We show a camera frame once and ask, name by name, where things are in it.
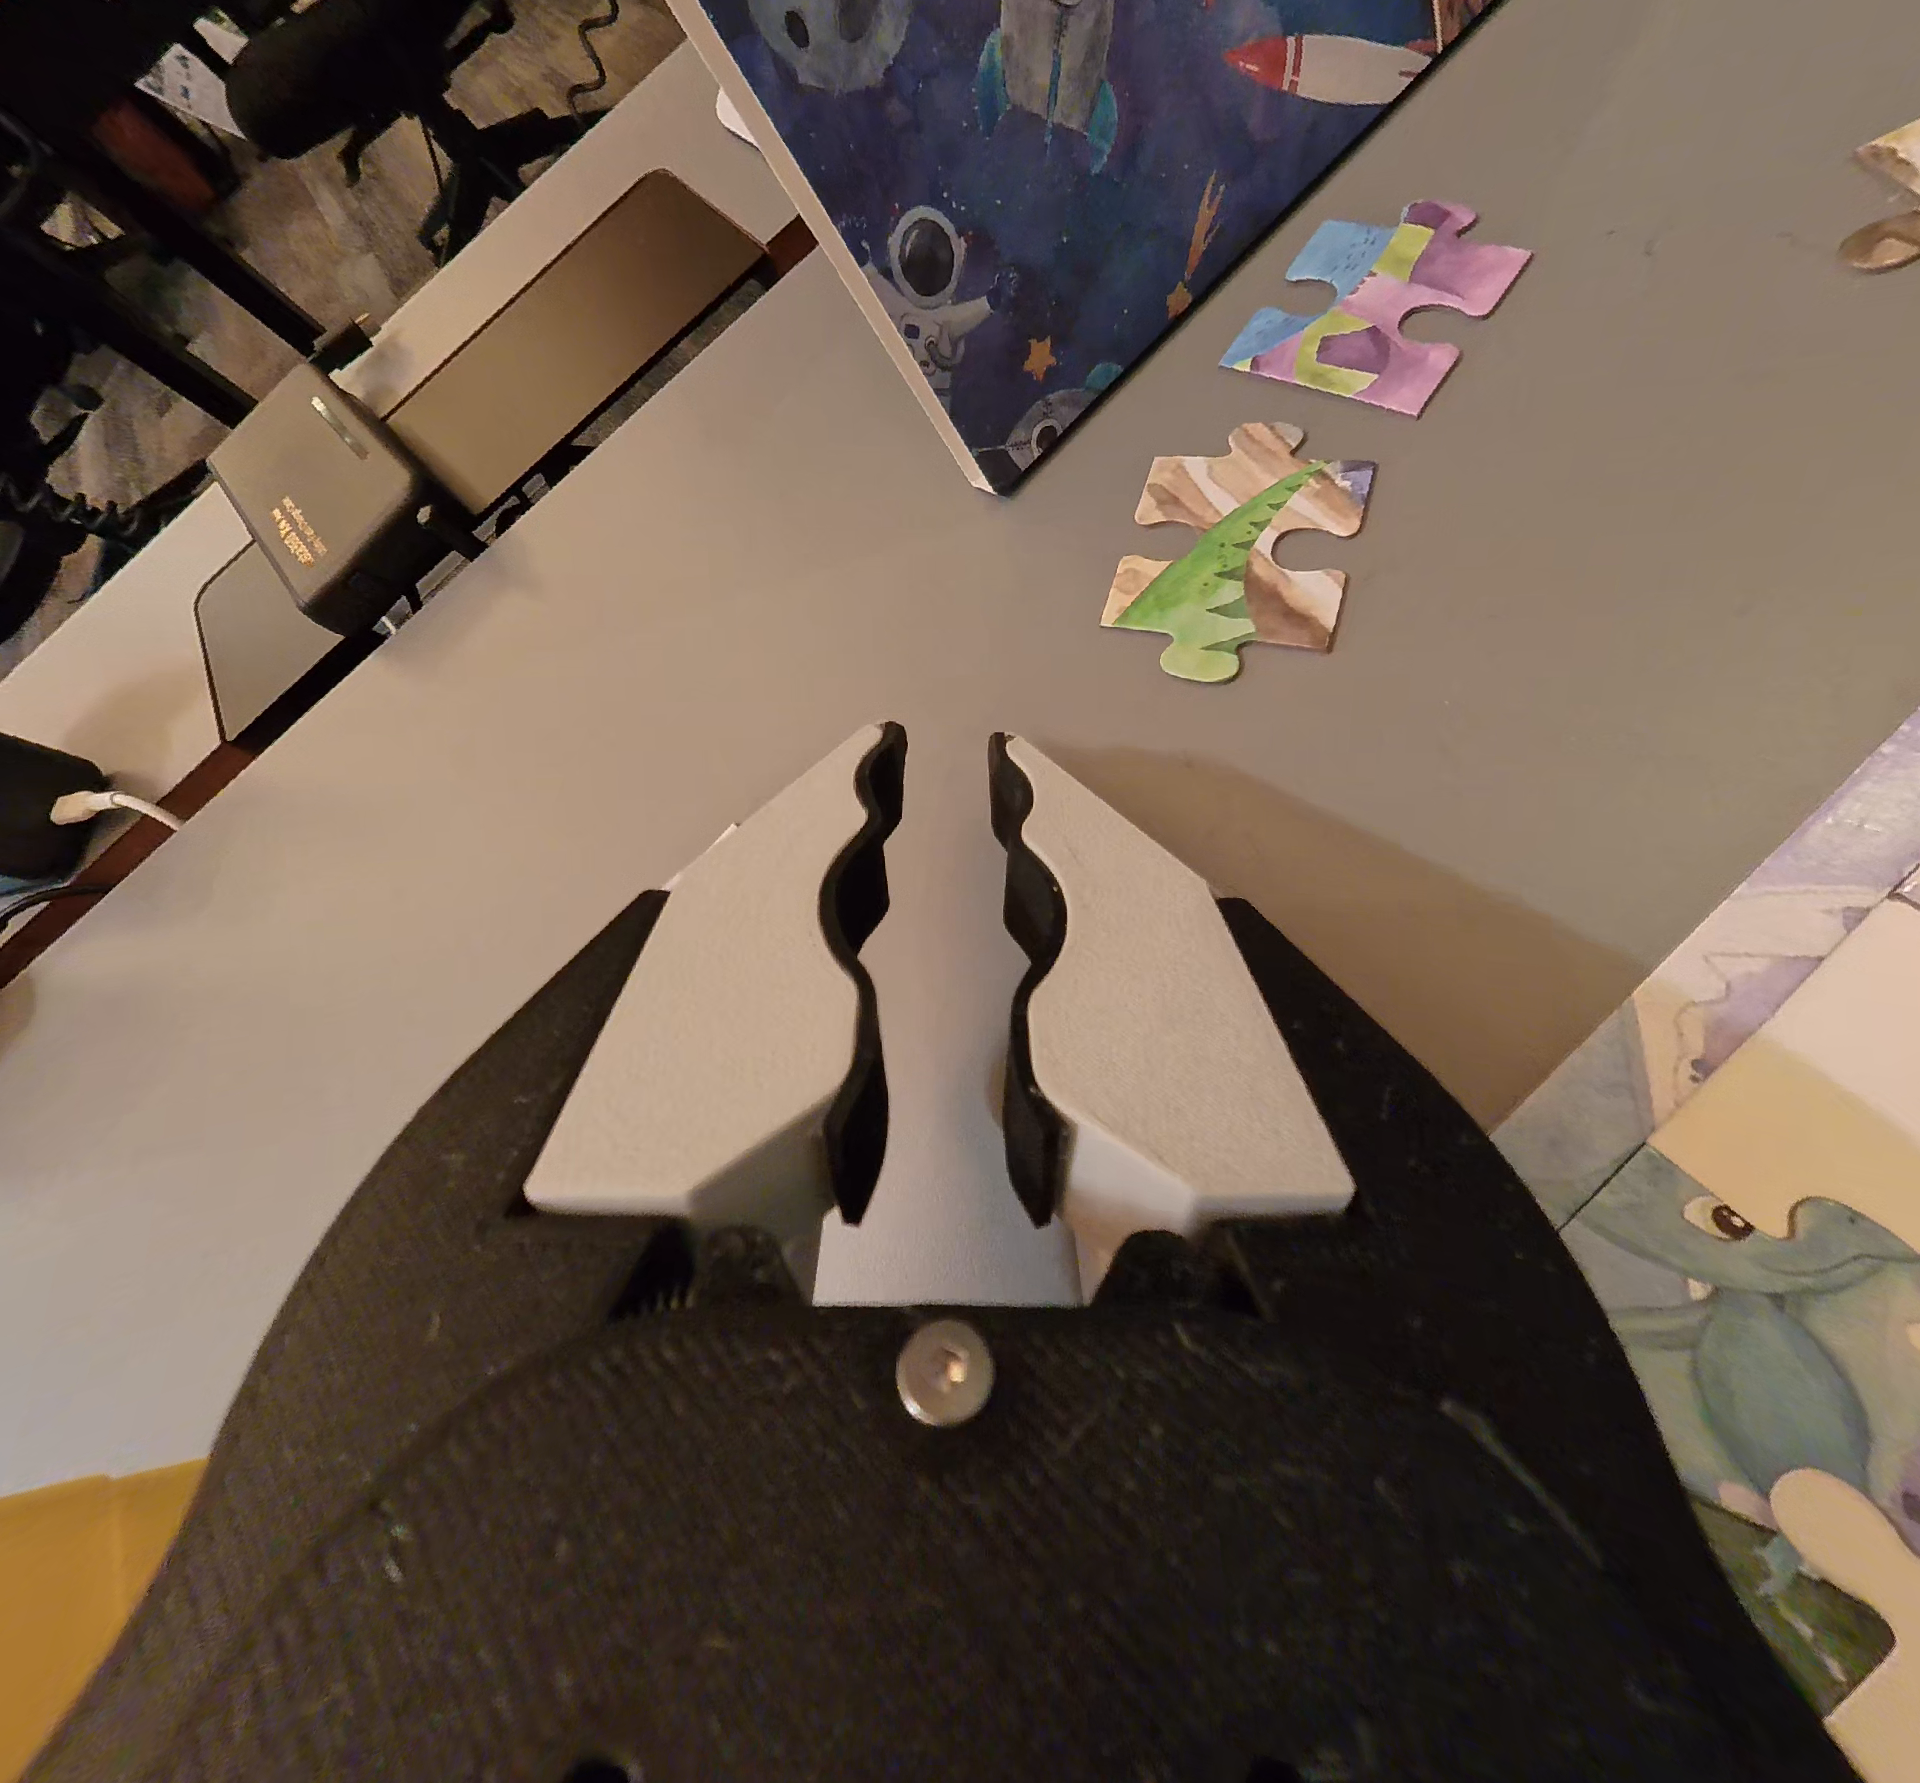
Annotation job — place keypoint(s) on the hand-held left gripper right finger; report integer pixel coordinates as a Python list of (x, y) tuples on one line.
[(1172, 1049)]

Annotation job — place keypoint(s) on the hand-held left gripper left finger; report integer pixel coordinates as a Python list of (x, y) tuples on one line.
[(720, 1049)]

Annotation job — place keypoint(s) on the green tail brown puzzle piece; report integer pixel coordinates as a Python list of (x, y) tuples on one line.
[(1232, 567)]

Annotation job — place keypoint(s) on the dinosaur puzzle board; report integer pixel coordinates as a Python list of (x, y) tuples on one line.
[(1817, 1108)]

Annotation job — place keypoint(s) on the dark grey charger box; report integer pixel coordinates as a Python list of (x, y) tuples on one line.
[(324, 508)]

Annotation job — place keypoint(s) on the small black charger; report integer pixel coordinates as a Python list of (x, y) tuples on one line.
[(47, 779)]

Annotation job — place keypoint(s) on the white neighbouring desk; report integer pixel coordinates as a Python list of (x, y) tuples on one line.
[(75, 658)]

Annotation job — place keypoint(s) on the purple blue yellow puzzle piece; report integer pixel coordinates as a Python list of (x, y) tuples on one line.
[(1395, 299)]

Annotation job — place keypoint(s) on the yellow box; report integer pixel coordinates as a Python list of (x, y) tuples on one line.
[(61, 1619)]

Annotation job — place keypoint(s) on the illustrated puzzle box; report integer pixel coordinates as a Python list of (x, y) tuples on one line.
[(960, 163)]

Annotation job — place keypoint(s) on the black office chair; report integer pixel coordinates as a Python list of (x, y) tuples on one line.
[(345, 58)]

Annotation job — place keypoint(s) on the scattered loose puzzle pieces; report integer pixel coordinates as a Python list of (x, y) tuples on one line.
[(1885, 244)]

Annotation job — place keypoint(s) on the dark desk frame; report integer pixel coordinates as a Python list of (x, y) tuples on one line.
[(180, 261)]

